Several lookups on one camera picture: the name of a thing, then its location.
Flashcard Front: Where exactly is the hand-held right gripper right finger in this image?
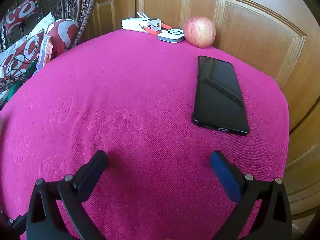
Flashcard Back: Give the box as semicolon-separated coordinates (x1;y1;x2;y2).
210;151;293;240

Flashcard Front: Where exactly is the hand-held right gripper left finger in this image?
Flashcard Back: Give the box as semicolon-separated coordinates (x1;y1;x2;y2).
26;150;109;240

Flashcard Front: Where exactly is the black smartphone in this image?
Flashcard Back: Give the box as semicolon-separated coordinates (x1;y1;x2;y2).
192;55;250;136

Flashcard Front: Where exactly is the magenta towel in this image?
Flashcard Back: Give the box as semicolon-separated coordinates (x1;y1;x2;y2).
0;29;290;240

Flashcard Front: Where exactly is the green cloth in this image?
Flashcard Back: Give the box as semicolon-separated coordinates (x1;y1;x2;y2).
6;61;37;100

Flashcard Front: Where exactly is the square red white cushion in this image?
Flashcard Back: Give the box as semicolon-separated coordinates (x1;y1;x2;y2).
0;30;45;88

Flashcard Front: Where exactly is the red apple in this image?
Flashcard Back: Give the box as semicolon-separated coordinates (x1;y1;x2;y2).
182;16;216;48

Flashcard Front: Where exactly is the white square button device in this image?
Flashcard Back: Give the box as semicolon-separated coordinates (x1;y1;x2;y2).
158;28;185;43

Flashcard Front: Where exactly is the round red white cushion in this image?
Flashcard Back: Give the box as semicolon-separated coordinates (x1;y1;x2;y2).
47;19;79;55

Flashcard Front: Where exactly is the wooden door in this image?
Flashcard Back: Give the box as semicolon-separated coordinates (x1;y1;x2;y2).
95;0;320;220

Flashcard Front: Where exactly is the white multi-port charger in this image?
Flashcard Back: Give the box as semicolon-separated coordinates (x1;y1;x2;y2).
121;17;163;33

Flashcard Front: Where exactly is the white pillow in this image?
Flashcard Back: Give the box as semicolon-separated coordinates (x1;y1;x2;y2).
30;12;55;37

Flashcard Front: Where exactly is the wicker hanging chair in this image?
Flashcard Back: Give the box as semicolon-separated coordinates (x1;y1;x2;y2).
0;0;99;53

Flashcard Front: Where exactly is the small red white cushion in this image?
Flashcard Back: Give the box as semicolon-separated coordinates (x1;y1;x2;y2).
2;0;41;34

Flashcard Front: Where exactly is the black cable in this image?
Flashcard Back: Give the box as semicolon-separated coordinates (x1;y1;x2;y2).
0;34;40;90

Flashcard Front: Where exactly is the orange strap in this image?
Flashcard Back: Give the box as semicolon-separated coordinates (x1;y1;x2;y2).
142;23;172;36

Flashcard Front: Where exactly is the white cable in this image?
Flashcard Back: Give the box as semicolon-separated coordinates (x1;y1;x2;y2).
137;11;153;22

